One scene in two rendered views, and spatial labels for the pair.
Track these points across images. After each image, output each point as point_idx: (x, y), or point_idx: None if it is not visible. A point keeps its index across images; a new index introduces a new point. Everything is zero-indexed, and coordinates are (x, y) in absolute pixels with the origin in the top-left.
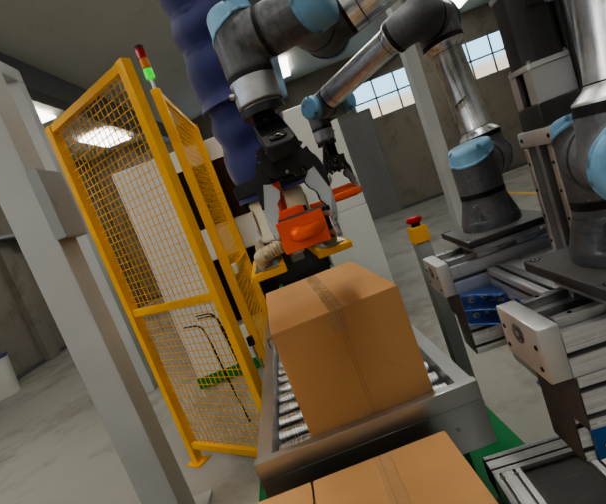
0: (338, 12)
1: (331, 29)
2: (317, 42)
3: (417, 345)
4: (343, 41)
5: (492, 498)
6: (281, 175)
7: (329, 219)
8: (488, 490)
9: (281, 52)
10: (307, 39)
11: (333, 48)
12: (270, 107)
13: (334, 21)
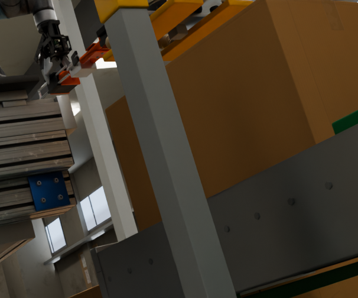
0: None
1: (3, 5)
2: (11, 10)
3: (126, 182)
4: (2, 0)
5: (87, 289)
6: (54, 60)
7: (47, 86)
8: (90, 288)
9: (25, 13)
10: (13, 15)
11: (8, 0)
12: (41, 33)
13: None
